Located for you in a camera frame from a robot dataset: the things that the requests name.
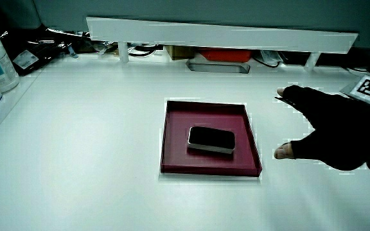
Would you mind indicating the black plastic bag with label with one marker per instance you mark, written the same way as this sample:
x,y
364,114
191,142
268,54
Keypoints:
x,y
35,56

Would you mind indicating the long white desk shelf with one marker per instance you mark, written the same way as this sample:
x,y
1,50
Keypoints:
x,y
204,33

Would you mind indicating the person's right hand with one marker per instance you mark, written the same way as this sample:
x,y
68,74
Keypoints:
x,y
339,134

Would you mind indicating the brown cardboard box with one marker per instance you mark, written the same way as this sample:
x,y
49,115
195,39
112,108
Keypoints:
x,y
180,51

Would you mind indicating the orange-red box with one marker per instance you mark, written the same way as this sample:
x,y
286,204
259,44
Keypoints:
x,y
225,55

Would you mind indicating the shallow dark red box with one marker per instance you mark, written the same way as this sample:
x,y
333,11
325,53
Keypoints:
x,y
178,154

